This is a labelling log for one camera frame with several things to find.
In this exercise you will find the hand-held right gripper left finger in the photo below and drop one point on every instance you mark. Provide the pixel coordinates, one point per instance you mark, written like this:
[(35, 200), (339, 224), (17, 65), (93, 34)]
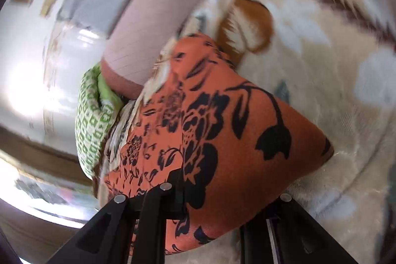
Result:
[(148, 220)]

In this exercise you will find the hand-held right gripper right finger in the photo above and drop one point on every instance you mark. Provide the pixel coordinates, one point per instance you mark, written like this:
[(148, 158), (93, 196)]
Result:
[(297, 227)]

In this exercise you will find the orange black floral garment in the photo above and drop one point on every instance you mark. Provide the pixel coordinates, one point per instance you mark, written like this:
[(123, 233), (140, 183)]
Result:
[(222, 128)]

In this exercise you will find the green checked pillow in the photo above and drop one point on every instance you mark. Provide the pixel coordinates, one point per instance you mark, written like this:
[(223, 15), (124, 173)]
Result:
[(89, 124)]

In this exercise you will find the wooden door with stained glass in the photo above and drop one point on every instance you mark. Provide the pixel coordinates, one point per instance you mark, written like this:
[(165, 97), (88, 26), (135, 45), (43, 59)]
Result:
[(46, 158)]

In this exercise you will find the cream leaf print blanket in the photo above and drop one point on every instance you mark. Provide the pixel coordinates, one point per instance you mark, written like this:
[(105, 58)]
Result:
[(309, 97)]

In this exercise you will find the pink bolster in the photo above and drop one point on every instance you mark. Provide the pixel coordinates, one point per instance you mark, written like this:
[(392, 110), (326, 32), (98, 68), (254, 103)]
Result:
[(161, 19)]

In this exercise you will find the gold wall switch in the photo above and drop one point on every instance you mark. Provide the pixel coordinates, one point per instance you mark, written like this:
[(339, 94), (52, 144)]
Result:
[(49, 1)]

